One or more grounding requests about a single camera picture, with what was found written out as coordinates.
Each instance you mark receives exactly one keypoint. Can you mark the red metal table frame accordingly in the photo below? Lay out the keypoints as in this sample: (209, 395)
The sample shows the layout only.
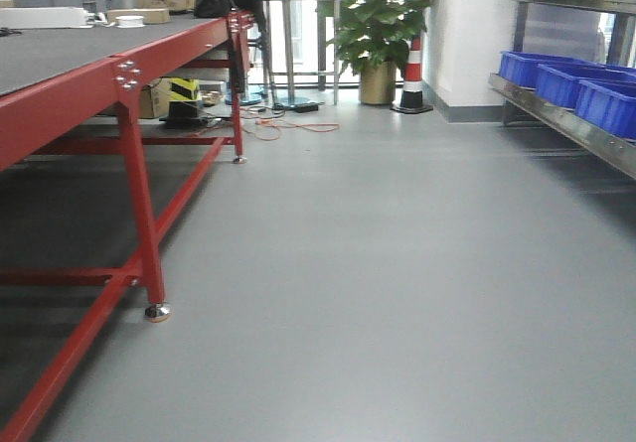
(93, 109)

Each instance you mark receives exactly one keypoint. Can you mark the white tape roll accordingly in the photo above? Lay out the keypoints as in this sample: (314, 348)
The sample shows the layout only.
(129, 21)

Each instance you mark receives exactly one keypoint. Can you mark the cardboard box on table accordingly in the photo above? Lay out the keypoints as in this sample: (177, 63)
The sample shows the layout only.
(152, 16)

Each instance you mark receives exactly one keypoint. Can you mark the stainless steel shelf rack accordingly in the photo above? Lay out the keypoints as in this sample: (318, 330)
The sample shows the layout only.
(614, 151)

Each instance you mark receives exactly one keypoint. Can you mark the yellow black striped block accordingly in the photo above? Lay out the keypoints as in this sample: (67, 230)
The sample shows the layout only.
(185, 98)

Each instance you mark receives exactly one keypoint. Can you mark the green potted plant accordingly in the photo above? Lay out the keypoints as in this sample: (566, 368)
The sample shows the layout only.
(372, 40)

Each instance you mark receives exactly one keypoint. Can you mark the blue shelf bin middle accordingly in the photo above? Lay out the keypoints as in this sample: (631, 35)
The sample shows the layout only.
(560, 84)

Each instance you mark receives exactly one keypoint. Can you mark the red white traffic cone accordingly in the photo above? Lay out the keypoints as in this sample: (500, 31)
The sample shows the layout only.
(412, 99)

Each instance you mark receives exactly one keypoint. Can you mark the steel bar stool table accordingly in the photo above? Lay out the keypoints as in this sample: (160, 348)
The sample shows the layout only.
(298, 37)

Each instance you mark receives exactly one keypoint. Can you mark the black backpack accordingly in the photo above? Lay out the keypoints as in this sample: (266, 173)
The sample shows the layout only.
(213, 8)

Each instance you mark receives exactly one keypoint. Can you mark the blue shelf bin near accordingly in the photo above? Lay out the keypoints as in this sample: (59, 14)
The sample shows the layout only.
(610, 105)

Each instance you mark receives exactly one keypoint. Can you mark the blue shelf bin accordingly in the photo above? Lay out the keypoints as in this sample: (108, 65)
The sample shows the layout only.
(610, 105)
(560, 84)
(522, 68)

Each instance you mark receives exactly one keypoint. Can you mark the blue shelf bin far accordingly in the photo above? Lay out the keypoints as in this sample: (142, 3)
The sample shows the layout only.
(522, 68)

